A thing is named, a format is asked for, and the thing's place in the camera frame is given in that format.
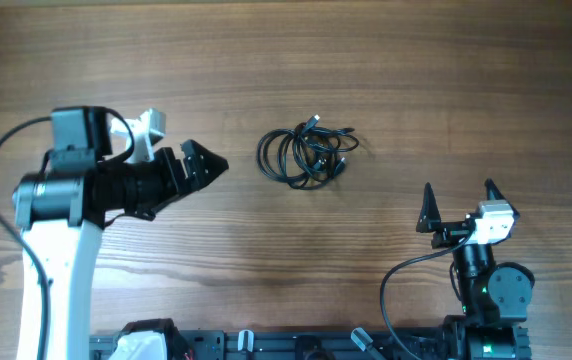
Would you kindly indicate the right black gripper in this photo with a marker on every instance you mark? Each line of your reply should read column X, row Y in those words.
column 430, row 219

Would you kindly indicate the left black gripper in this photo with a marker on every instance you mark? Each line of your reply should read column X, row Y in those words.
column 175, row 184

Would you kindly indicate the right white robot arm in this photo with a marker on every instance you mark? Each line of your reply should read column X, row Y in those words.
column 494, row 296

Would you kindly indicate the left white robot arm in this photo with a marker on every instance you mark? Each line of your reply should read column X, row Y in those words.
column 61, row 211

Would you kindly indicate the black metal base rail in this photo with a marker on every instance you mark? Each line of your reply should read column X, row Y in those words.
column 425, row 343

